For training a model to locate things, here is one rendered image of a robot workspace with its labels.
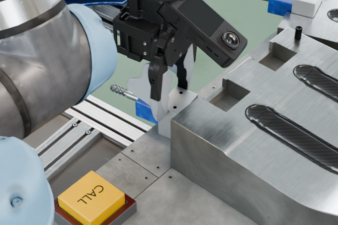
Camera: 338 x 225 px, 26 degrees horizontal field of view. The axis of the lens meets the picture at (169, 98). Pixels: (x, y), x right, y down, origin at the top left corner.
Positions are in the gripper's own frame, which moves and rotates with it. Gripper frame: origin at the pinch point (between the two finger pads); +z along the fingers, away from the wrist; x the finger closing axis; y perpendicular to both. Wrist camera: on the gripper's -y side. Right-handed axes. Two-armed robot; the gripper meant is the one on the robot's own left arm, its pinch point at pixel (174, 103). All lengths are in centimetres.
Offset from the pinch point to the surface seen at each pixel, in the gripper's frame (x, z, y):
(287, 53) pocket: -13.9, -3.4, -10.4
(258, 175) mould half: 9.4, -3.9, -17.1
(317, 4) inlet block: -28.9, -2.4, -8.9
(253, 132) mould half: 3.4, -4.1, -13.5
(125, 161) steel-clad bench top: 9.3, 4.6, 2.1
